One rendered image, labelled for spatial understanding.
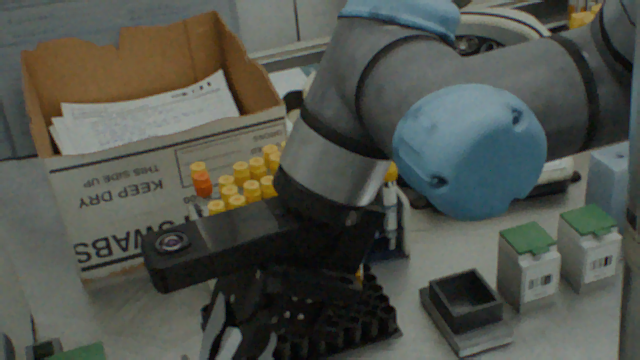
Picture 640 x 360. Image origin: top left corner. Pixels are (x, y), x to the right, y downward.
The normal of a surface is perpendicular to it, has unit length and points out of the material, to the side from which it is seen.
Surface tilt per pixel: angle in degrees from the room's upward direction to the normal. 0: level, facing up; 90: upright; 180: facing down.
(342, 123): 71
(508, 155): 90
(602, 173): 90
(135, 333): 0
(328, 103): 63
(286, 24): 90
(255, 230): 2
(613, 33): 88
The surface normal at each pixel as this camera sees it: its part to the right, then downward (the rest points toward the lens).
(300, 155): -0.68, 0.00
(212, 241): -0.06, -0.79
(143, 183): 0.29, 0.58
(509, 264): -0.93, 0.26
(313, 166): -0.34, 0.24
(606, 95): 0.30, 0.18
